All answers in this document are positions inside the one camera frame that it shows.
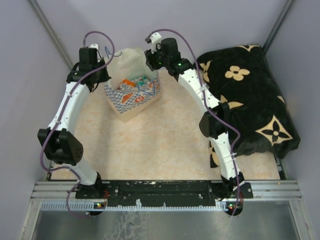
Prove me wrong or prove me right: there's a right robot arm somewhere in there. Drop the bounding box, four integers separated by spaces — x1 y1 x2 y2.
144 32 245 198

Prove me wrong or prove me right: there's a black floral pillow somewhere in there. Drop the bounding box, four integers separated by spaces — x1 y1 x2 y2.
197 44 301 159

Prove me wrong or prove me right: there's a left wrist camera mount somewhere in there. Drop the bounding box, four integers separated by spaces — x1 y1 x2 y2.
87 43 100 51

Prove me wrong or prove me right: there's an orange fruits candy bag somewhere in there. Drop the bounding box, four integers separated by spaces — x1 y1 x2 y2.
118 79 137 91

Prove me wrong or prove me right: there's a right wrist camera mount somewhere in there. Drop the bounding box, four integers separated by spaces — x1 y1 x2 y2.
145 32 162 54

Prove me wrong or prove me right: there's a checkered paper bag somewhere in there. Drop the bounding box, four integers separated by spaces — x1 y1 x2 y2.
104 48 161 123

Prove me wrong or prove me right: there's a green mint candy bag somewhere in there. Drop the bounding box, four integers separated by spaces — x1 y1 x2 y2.
130 75 151 87

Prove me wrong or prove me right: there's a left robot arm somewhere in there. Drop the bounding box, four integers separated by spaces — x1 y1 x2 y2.
37 43 110 199

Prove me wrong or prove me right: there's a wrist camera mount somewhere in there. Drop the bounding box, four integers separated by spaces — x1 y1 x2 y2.
145 32 162 54
87 43 100 51

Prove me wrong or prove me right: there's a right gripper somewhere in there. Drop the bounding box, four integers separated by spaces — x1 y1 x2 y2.
143 43 169 73

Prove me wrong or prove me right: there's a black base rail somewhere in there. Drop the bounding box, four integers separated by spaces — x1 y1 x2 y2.
74 180 237 207

